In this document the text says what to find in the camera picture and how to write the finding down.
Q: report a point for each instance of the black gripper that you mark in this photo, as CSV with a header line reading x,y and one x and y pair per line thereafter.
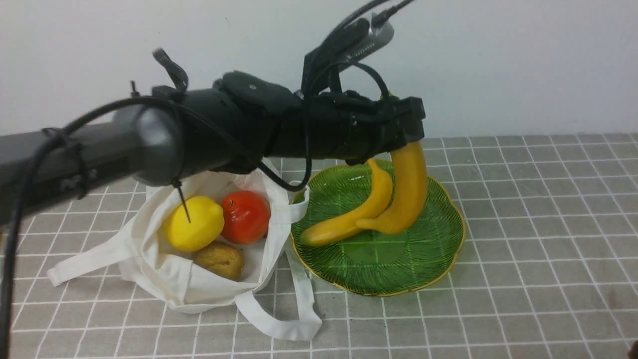
x,y
350,127

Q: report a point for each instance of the yellow-green banana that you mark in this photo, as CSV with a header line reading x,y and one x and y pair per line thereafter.
x,y
410,192

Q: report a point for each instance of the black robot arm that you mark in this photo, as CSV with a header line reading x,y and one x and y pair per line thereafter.
x,y
148,143

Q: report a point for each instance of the white cloth bag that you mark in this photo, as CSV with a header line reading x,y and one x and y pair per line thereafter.
x,y
144,257

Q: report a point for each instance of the yellow banana on plate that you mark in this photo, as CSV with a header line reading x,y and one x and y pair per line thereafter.
x,y
338,228

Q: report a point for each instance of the green glass plate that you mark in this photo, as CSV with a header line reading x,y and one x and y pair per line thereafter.
x,y
372,263

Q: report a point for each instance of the red pomegranate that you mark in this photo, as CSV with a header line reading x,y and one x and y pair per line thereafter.
x,y
247,215

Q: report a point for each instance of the yellow lemon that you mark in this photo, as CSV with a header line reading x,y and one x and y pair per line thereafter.
x,y
195,225

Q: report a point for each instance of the brown potato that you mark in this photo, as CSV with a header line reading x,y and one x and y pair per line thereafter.
x,y
221,259

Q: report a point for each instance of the grey checkered tablecloth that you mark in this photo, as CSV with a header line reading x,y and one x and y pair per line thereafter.
x,y
548,271

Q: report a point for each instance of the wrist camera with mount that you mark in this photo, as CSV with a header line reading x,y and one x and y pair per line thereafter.
x,y
324,64

